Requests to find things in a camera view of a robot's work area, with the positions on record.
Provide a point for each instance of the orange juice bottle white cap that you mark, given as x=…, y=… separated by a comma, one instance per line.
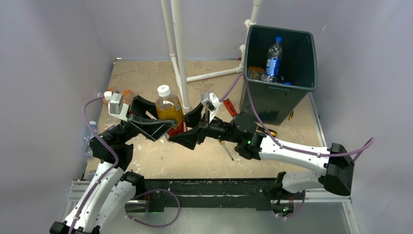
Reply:
x=255, y=73

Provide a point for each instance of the yellow black screwdriver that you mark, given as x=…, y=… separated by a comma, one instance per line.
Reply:
x=227, y=150
x=268, y=131

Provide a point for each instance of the dark green plastic bin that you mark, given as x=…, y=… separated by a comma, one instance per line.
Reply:
x=274, y=102

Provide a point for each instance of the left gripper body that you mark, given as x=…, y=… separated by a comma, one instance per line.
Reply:
x=128, y=112

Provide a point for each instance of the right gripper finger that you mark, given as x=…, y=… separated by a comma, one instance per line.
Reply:
x=188, y=139
x=193, y=117

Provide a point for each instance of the orange label bottle far left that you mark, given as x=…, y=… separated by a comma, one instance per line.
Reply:
x=127, y=95

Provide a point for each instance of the white pvc pipe frame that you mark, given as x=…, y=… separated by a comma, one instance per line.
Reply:
x=174, y=31

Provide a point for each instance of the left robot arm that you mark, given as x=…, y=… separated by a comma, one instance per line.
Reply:
x=112, y=185

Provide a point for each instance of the red adjustable wrench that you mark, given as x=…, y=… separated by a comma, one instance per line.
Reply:
x=230, y=107

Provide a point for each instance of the pepsi bottle blue cap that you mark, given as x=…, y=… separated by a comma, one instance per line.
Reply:
x=273, y=62

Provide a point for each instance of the amber tea bottle red label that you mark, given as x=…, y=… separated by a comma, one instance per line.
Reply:
x=168, y=107

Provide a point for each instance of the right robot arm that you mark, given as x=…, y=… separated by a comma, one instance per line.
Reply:
x=325, y=167

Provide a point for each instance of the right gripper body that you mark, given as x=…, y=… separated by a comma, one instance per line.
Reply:
x=204, y=122

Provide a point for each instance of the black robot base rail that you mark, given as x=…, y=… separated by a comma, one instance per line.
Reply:
x=261, y=194

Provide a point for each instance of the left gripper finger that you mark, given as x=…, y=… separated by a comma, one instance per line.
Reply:
x=152, y=129
x=143, y=108

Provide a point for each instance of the clear water bottle left edge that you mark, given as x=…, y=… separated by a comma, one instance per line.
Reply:
x=87, y=139

